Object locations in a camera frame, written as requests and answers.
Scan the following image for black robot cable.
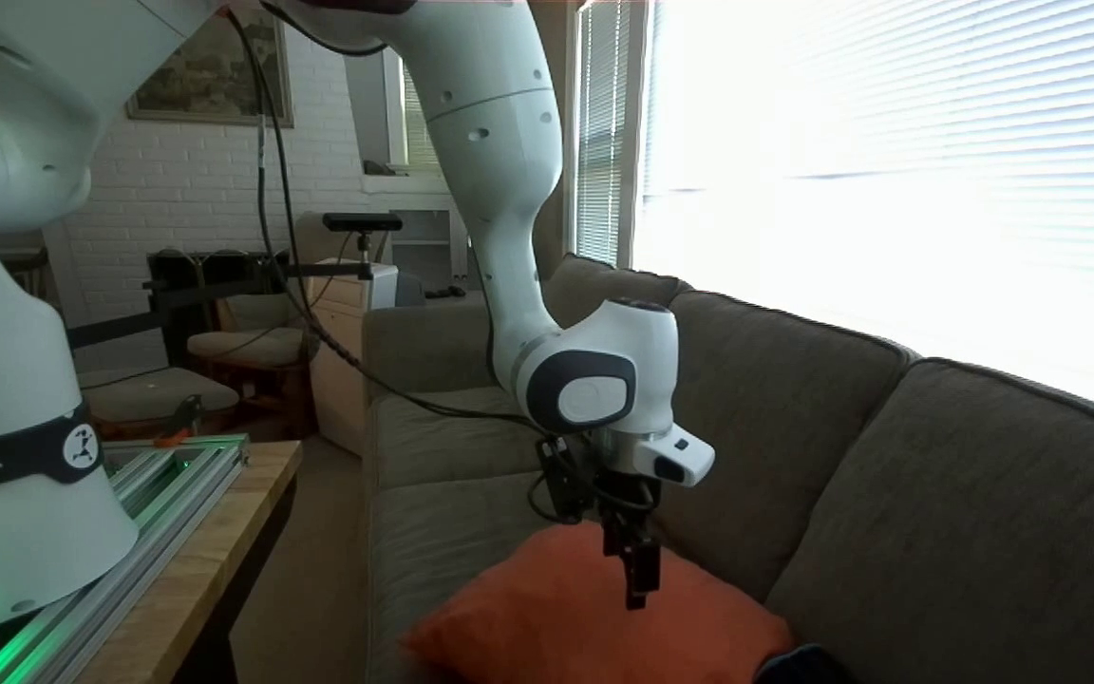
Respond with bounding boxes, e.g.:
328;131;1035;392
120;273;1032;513
220;3;600;525

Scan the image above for beige footstool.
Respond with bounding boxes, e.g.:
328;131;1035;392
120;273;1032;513
84;364;239;435

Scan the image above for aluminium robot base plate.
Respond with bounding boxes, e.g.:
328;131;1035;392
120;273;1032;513
0;435;245;684

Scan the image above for white window blinds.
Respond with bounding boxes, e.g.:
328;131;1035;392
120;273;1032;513
573;0;1094;400

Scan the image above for grey fabric sofa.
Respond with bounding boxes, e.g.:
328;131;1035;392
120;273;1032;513
364;258;1094;684

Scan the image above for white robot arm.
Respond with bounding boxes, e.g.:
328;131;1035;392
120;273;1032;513
0;0;715;622

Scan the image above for framed wall picture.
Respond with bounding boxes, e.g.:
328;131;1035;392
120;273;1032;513
128;6;287;124

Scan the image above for wooden table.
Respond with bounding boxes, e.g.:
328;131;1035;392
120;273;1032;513
71;435;302;684

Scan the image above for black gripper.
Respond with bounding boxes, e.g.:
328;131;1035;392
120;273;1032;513
595;470;662;610

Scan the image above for wooden armchair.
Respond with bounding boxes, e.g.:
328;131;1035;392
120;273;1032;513
144;247;314;435

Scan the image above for orange pillow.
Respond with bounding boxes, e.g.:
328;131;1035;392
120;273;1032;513
407;525;792;684

